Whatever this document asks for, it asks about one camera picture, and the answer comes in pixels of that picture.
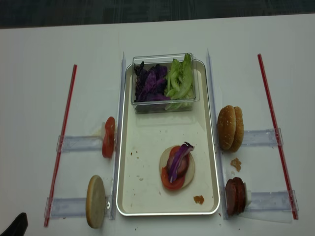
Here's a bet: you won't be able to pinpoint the clear holder upper right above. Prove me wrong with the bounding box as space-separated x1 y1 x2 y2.
241 128 283 147

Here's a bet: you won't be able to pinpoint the purple cabbage leaves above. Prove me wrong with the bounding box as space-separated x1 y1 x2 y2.
134 62 170 102

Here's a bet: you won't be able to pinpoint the upright meat patty rear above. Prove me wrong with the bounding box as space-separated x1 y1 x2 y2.
234 177 246 214

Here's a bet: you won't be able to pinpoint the sesame top bun rear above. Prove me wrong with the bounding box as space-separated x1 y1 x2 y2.
230 107 244 152

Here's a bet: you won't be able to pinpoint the brown crumb on tray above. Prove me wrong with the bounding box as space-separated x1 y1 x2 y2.
193 195 205 205

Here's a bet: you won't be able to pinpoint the clear holder upper left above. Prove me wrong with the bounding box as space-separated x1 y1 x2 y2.
56 136 103 152

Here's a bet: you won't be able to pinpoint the left long clear rail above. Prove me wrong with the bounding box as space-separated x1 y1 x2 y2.
108 52 126 220

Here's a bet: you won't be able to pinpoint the white block behind tomatoes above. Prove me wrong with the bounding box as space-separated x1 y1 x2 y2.
96 122 106 141

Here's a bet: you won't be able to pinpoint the upright meat patty front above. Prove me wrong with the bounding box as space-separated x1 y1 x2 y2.
225 179 239 216

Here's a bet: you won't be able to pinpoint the clear holder lower right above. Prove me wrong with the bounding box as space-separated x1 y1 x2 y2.
245 191 299 212

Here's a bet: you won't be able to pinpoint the brown crumb on table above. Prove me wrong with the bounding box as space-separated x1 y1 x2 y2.
230 158 242 172

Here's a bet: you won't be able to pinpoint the sesame bun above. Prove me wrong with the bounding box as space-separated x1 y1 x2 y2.
230 107 244 152
217 105 236 150

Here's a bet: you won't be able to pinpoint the purple cabbage strip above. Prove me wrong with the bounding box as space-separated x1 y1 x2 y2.
169 142 194 183

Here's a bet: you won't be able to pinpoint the right long clear rail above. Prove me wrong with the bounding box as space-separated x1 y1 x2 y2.
206 49 228 220

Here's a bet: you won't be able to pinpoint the upright tomato slice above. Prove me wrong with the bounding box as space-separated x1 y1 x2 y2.
102 131 115 158
104 117 116 134

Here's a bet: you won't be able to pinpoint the white block behind patties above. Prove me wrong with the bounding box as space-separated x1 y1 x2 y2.
244 182 252 207

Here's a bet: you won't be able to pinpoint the bottom bun on tray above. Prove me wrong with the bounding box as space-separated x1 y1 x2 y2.
159 145 196 189

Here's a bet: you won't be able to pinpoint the tomato slice on tray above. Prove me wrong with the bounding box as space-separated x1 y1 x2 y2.
159 146 187 191

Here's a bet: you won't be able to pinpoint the red strip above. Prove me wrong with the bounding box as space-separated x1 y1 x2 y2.
44 64 77 228
257 54 299 220

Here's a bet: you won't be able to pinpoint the upright meat patty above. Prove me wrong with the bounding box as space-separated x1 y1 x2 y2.
234 177 246 214
225 179 239 216

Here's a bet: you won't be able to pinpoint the left red strip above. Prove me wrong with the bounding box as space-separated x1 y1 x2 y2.
44 64 77 228

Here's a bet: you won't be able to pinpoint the black object bottom left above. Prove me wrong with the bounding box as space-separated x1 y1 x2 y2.
0 212 28 236

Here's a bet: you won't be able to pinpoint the upright tomato slice rear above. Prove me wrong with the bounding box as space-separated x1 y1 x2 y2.
104 117 116 134

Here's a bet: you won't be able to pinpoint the clear holder lower left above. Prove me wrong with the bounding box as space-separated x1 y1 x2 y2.
43 196 111 219

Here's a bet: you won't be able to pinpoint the right red strip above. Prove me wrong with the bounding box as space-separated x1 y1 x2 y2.
257 54 299 220

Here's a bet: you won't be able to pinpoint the upright bottom bun left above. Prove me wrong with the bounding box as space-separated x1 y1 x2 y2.
86 175 106 229

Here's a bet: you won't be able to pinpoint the clear holder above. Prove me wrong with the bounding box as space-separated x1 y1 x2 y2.
245 191 299 212
43 196 111 219
56 136 103 152
241 128 283 147

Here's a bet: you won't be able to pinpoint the clear plastic vegetable box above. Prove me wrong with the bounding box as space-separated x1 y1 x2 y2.
130 53 200 114

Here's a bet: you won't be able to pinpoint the upright tomato slice front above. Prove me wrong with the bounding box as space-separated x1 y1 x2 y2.
102 131 115 158

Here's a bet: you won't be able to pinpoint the long clear rail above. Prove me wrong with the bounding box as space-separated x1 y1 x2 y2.
206 49 228 220
108 52 126 220

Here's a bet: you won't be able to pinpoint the sesame top bun front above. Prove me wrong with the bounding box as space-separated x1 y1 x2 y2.
217 105 236 150

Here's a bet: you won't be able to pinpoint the green lettuce leaves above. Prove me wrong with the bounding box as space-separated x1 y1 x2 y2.
164 54 195 111

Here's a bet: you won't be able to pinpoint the beige metal tray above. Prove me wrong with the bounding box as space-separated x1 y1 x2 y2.
116 60 220 216

